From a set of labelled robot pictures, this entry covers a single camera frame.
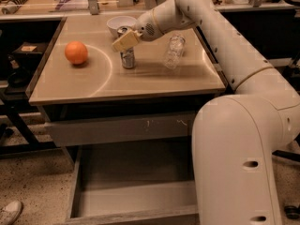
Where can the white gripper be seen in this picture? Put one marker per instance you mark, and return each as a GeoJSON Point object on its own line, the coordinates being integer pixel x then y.
{"type": "Point", "coordinates": [146, 26]}

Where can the black box on shelf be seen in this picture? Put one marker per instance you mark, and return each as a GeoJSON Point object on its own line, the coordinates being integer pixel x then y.
{"type": "Point", "coordinates": [30, 54]}

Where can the open grey middle drawer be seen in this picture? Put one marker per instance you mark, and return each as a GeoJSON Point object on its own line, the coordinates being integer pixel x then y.
{"type": "Point", "coordinates": [134, 183]}

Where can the orange fruit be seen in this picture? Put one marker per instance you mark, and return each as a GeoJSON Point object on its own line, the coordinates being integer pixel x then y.
{"type": "Point", "coordinates": [76, 52]}

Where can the clear plastic bottle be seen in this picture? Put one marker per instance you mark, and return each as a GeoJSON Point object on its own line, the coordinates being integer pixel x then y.
{"type": "Point", "coordinates": [174, 51]}

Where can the grey drawer cabinet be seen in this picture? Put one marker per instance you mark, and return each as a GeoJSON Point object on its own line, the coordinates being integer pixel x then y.
{"type": "Point", "coordinates": [100, 87]}

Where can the grey top drawer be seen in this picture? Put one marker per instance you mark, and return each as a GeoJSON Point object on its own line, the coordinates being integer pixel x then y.
{"type": "Point", "coordinates": [121, 129]}

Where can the white bowl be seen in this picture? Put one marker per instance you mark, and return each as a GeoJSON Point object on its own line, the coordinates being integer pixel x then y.
{"type": "Point", "coordinates": [115, 23]}

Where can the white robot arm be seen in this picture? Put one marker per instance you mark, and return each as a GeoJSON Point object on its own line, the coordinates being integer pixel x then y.
{"type": "Point", "coordinates": [233, 137]}

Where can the silver redbull can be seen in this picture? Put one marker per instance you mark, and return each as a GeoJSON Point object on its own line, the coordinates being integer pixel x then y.
{"type": "Point", "coordinates": [127, 57]}

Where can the white shoe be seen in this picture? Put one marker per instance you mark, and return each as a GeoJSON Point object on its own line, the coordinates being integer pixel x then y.
{"type": "Point", "coordinates": [10, 213]}

